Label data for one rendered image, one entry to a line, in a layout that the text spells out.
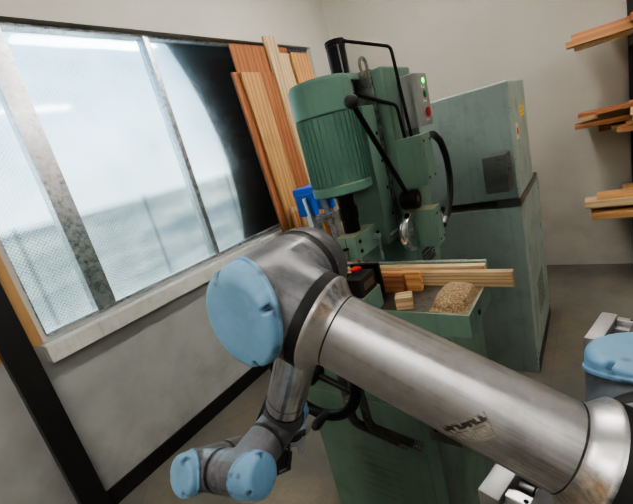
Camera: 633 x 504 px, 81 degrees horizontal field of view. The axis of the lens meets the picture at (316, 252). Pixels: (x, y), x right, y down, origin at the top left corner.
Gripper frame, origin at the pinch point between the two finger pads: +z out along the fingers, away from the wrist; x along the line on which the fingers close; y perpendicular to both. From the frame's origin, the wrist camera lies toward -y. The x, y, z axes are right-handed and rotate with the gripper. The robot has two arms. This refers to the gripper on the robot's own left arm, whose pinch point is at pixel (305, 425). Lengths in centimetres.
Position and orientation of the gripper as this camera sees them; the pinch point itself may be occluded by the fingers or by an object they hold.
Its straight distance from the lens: 103.7
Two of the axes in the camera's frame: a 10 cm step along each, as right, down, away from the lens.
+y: -0.7, 9.9, -1.5
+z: 6.1, 1.6, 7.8
